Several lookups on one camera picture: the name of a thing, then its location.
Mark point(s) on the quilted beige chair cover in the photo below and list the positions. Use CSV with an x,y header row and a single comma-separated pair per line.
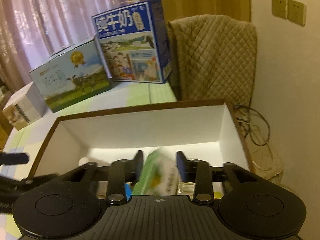
x,y
215,56

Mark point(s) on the yellow snack packet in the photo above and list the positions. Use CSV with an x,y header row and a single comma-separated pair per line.
x,y
218,195

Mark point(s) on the small white bottle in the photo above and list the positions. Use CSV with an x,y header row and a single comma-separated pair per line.
x,y
85,160

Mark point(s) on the checkered bed sheet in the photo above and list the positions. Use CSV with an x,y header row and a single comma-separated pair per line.
x,y
30,138

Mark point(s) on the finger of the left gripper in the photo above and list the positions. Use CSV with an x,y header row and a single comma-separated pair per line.
x,y
13,158

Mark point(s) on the brown white storage box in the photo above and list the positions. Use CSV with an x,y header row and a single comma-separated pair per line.
x,y
205,130

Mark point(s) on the wall socket plates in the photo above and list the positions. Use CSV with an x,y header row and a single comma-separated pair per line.
x,y
290,10

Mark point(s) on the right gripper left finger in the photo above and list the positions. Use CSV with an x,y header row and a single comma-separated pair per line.
x,y
119,173

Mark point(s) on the pink curtain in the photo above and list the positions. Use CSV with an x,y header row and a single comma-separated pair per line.
x,y
33,30

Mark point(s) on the blue milk carton box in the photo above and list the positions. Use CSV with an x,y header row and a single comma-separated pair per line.
x,y
135,42

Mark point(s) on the beige white carton box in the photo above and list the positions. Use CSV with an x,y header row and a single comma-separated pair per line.
x,y
24,107

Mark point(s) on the green milk carton box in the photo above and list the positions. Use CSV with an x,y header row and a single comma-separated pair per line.
x,y
72,75

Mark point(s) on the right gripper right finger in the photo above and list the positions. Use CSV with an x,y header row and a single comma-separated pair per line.
x,y
199,173

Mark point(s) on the blue cream tube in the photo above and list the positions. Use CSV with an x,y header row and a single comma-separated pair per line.
x,y
128,191

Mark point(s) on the green white medicine box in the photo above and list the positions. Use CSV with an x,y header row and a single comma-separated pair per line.
x,y
159,175

